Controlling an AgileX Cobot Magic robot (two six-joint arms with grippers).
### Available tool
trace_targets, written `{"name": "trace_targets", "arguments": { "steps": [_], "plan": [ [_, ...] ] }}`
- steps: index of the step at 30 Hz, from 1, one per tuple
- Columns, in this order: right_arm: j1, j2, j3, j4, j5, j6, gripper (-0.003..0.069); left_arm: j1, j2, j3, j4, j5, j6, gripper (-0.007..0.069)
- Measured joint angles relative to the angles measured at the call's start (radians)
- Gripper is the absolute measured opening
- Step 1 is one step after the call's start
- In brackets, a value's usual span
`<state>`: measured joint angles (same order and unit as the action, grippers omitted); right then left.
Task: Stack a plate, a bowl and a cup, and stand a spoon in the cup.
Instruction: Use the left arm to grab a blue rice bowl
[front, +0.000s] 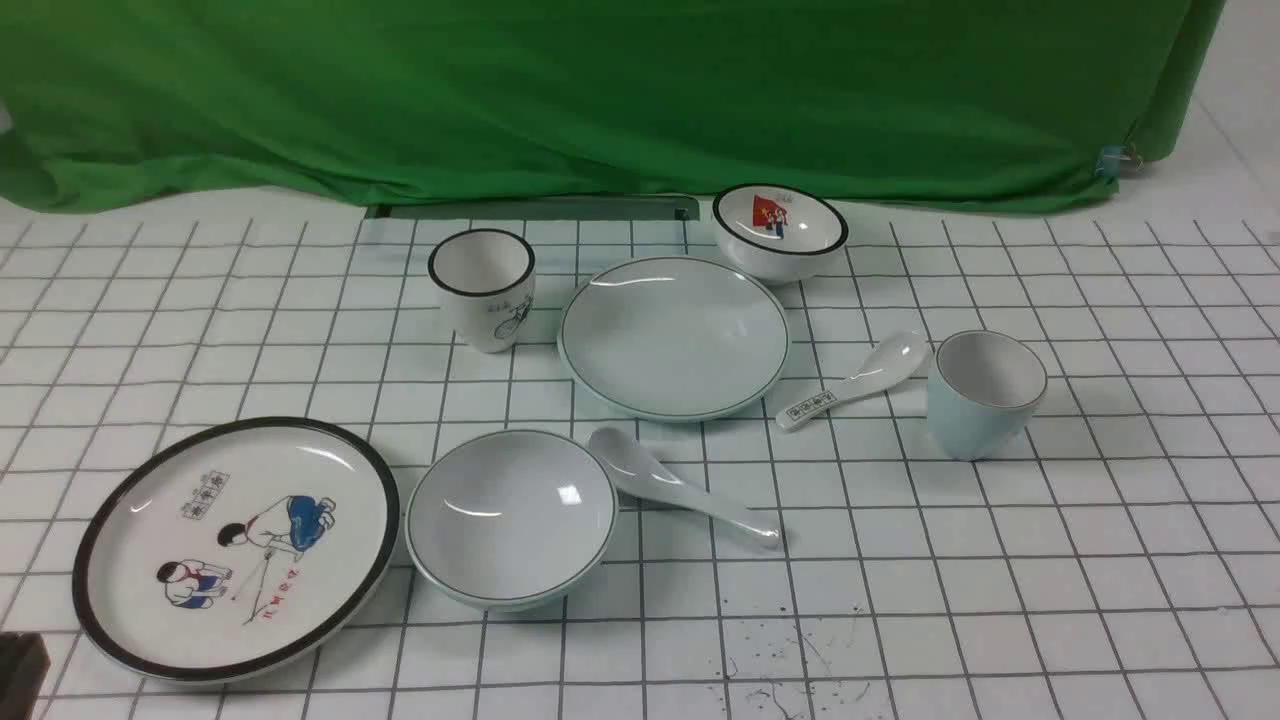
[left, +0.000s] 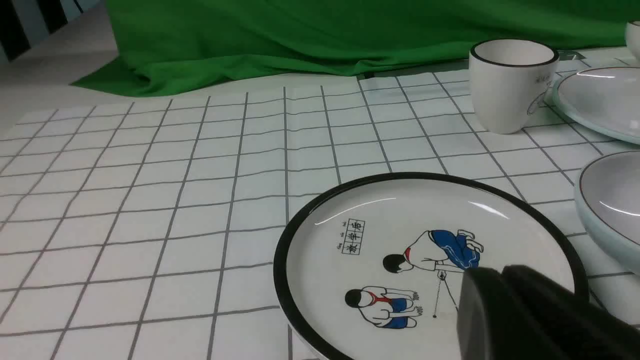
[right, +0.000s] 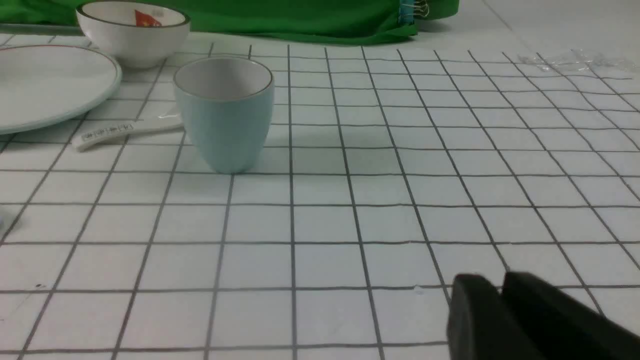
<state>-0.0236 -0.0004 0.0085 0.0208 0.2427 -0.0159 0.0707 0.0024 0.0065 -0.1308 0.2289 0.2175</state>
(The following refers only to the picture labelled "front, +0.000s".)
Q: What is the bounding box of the plain white ceramic spoon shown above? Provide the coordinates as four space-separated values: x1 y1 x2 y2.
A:
588 427 785 550

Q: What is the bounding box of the pale green-rimmed bowl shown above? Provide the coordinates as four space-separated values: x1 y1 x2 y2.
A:
404 429 620 611

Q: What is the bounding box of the pale blue cup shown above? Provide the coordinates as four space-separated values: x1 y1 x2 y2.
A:
925 331 1048 461

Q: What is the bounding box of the pale green-rimmed plate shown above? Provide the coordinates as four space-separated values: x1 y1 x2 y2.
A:
556 256 791 423

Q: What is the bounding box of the black-rimmed bicycle cup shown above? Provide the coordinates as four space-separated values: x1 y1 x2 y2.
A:
428 228 536 354

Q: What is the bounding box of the black-rimmed flag bowl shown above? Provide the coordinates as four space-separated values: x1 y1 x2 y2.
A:
710 183 850 284

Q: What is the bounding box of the black-rimmed illustrated plate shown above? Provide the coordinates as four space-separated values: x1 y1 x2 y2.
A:
70 416 401 685

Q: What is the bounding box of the blue binder clip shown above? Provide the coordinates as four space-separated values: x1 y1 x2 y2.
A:
1094 143 1146 179

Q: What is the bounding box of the green backdrop cloth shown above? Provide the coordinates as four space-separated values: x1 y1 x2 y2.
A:
1 1 1224 214

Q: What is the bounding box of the white spoon with patterned handle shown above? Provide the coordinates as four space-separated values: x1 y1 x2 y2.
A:
774 331 931 432

